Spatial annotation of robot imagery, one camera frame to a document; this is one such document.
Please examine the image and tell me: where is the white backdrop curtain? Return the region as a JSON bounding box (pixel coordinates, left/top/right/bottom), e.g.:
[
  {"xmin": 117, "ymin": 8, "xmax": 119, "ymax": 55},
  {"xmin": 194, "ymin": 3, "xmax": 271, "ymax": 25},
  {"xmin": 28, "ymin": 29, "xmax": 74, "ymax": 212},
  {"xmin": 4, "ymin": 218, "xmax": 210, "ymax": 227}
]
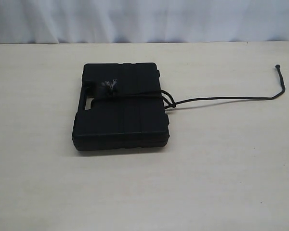
[{"xmin": 0, "ymin": 0, "xmax": 289, "ymax": 44}]

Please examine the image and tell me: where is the black plastic tool case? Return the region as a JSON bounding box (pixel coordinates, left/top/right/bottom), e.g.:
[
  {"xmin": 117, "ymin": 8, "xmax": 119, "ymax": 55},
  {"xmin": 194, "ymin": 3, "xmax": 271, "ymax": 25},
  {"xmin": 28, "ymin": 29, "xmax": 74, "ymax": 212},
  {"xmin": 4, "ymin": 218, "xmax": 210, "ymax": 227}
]
[{"xmin": 72, "ymin": 63, "xmax": 170, "ymax": 151}]

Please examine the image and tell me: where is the black braided rope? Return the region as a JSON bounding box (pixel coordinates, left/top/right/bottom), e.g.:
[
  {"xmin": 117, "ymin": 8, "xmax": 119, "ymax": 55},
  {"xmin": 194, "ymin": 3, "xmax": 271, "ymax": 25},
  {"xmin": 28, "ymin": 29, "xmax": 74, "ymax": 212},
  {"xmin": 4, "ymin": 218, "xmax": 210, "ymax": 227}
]
[{"xmin": 91, "ymin": 64, "xmax": 287, "ymax": 114}]

